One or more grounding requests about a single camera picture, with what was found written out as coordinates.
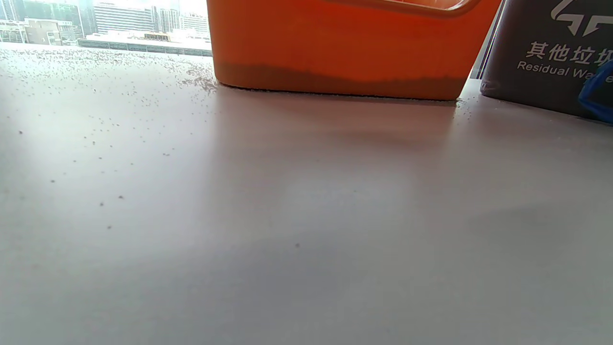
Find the blue plastic bag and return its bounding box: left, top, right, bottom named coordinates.
left=578, top=60, right=613, bottom=125

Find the orange plastic litter box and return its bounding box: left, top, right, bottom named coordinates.
left=207, top=0, right=502, bottom=102

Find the gray plastic trash bin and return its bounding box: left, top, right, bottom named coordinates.
left=480, top=0, right=613, bottom=126

